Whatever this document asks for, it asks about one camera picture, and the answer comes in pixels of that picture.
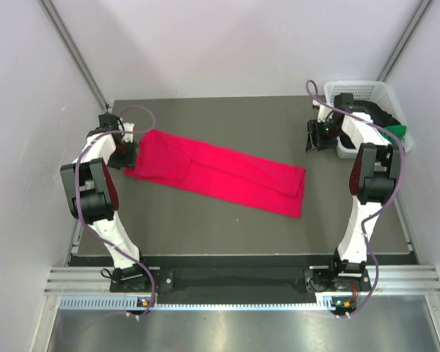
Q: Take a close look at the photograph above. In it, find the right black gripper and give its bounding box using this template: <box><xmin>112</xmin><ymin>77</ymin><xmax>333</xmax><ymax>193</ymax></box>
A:
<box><xmin>305</xmin><ymin>119</ymin><xmax>345</xmax><ymax>153</ymax></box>

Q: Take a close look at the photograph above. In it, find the pink t shirt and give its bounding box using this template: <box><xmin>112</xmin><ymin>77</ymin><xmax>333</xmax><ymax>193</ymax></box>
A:
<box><xmin>125</xmin><ymin>130</ymin><xmax>306</xmax><ymax>218</ymax></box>

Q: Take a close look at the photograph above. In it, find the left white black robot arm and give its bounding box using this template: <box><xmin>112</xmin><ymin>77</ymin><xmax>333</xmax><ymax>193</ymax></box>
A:
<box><xmin>60</xmin><ymin>112</ymin><xmax>152</xmax><ymax>293</ymax></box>

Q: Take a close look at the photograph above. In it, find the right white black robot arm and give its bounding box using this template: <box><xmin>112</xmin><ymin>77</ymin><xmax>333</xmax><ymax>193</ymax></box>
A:
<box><xmin>304</xmin><ymin>93</ymin><xmax>401</xmax><ymax>293</ymax></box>

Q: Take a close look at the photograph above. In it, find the black t shirt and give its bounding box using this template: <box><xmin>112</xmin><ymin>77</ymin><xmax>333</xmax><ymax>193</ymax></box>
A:
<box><xmin>334</xmin><ymin>95</ymin><xmax>402</xmax><ymax>151</ymax></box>

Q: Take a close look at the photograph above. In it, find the white plastic basket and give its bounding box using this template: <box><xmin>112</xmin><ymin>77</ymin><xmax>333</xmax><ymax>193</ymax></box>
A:
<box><xmin>323</xmin><ymin>80</ymin><xmax>414</xmax><ymax>159</ymax></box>

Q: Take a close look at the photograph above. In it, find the green t shirt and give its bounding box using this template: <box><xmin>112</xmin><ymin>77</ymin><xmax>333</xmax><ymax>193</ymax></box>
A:
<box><xmin>381</xmin><ymin>124</ymin><xmax>407</xmax><ymax>144</ymax></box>

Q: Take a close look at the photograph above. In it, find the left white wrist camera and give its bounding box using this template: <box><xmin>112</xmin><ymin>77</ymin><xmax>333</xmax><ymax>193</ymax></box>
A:
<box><xmin>122</xmin><ymin>122</ymin><xmax>135</xmax><ymax>143</ymax></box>

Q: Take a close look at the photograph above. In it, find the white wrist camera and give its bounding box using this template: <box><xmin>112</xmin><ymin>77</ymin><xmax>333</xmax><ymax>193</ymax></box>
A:
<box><xmin>122</xmin><ymin>122</ymin><xmax>135</xmax><ymax>143</ymax></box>
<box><xmin>312</xmin><ymin>100</ymin><xmax>333</xmax><ymax>123</ymax></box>

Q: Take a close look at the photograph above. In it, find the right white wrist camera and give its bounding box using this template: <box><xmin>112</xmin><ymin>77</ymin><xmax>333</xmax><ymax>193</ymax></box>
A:
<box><xmin>312</xmin><ymin>100</ymin><xmax>333</xmax><ymax>123</ymax></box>

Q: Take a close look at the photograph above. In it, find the left aluminium corner post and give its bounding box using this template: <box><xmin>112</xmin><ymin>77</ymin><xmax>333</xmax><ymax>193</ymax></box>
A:
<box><xmin>37</xmin><ymin>0</ymin><xmax>109</xmax><ymax>110</ymax></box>

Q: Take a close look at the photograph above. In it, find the aluminium corner post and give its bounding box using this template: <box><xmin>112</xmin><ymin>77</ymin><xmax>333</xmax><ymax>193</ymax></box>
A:
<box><xmin>376</xmin><ymin>0</ymin><xmax>435</xmax><ymax>82</ymax></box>
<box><xmin>37</xmin><ymin>0</ymin><xmax>109</xmax><ymax>110</ymax></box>

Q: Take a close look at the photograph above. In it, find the aluminium frame rail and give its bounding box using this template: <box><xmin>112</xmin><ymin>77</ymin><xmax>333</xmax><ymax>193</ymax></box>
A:
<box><xmin>45</xmin><ymin>265</ymin><xmax>440</xmax><ymax>296</ymax></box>

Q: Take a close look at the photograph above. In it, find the grey slotted cable duct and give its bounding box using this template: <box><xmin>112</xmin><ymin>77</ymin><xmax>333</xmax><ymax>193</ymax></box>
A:
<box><xmin>59</xmin><ymin>295</ymin><xmax>357</xmax><ymax>309</ymax></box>

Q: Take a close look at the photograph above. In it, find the right aluminium corner post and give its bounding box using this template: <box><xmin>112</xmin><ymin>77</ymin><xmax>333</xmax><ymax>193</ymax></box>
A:
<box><xmin>376</xmin><ymin>0</ymin><xmax>435</xmax><ymax>82</ymax></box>

